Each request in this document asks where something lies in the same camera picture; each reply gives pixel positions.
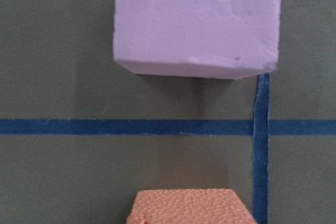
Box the orange foam block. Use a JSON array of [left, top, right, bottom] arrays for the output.
[[126, 189, 256, 223]]

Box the pink foam block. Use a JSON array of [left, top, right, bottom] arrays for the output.
[[113, 0, 281, 79]]

